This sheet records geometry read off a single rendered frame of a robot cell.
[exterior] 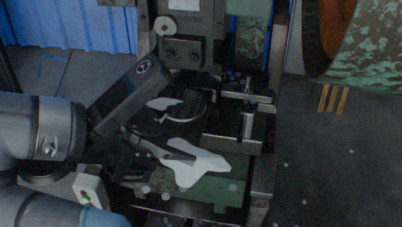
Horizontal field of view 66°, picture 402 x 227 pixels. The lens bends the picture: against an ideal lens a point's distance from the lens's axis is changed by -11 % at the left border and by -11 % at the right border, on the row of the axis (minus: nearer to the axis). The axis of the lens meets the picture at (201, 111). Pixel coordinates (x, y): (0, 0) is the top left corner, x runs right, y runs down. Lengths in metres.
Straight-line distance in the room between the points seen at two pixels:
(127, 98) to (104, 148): 0.08
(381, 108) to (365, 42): 1.90
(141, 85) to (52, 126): 0.11
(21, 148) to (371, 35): 0.44
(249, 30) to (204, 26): 0.31
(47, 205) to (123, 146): 0.12
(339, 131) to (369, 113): 0.29
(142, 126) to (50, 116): 0.11
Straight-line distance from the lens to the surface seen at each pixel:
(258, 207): 0.92
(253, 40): 1.11
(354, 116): 2.21
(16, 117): 0.38
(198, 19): 0.81
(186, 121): 0.87
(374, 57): 0.50
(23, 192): 0.38
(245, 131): 0.93
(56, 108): 0.40
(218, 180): 0.95
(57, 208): 0.35
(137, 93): 0.39
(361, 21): 0.44
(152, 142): 0.41
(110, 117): 0.40
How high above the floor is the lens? 1.40
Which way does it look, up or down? 44 degrees down
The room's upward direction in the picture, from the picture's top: straight up
